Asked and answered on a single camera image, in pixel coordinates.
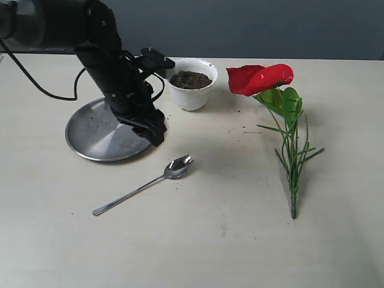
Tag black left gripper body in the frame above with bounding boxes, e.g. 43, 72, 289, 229
112, 102, 164, 129

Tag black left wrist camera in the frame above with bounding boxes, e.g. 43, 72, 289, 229
140, 47, 176, 79

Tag dark soil in pot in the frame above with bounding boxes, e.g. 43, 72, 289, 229
169, 71, 212, 90

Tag stainless steel spork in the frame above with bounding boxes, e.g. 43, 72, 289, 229
92, 155, 194, 217

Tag round stainless steel plate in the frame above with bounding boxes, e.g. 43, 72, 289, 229
65, 98, 151, 162

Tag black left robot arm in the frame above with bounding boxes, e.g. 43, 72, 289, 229
1, 1, 175, 146

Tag red artificial anthurium flower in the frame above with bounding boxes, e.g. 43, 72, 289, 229
226, 64, 325, 219

